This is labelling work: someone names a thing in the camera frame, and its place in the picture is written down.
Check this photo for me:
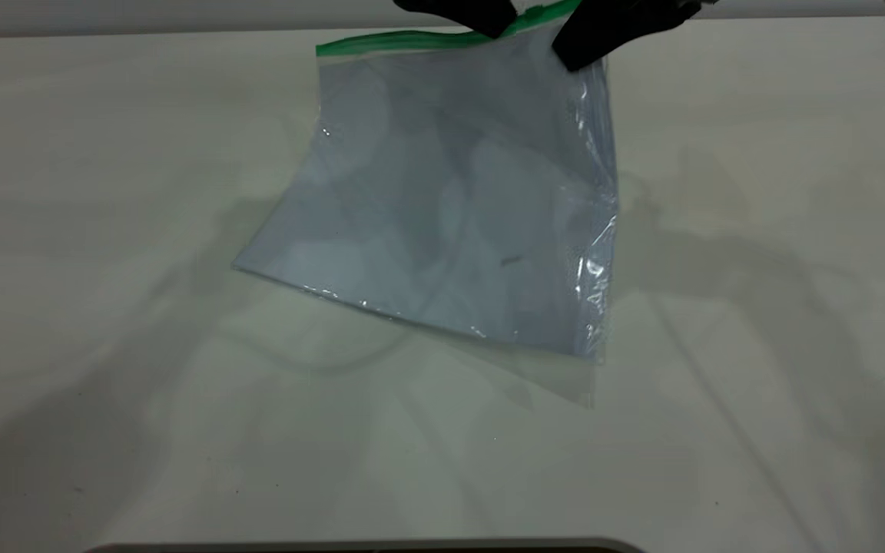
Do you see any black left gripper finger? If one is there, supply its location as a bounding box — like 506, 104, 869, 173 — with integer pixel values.
395, 0, 522, 39

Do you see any clear zip bag green seal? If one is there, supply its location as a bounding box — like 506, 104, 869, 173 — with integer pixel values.
231, 0, 620, 408

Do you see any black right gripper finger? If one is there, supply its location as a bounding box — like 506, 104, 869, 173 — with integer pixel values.
552, 0, 704, 72

